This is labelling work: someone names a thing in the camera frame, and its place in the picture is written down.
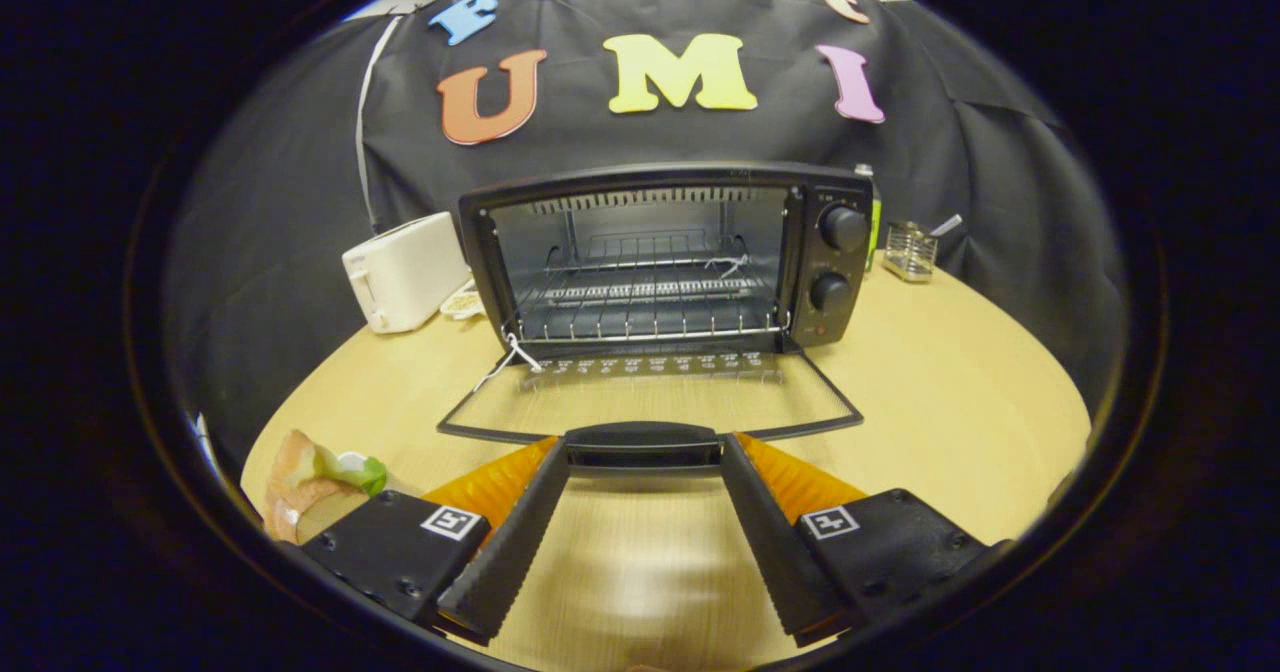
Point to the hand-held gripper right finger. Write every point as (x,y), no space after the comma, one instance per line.
(775,552)

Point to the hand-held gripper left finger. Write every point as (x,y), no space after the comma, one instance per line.
(515,552)

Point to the toasted bread lettuce sandwich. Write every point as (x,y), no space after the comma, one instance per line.
(300,482)

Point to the black toaster oven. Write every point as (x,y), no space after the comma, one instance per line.
(850,262)

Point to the white pop-up toaster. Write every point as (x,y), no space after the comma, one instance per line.
(410,272)

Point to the small plate with crumbs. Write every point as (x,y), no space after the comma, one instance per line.
(462,304)

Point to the clear bottle green label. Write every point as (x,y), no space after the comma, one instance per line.
(876,237)

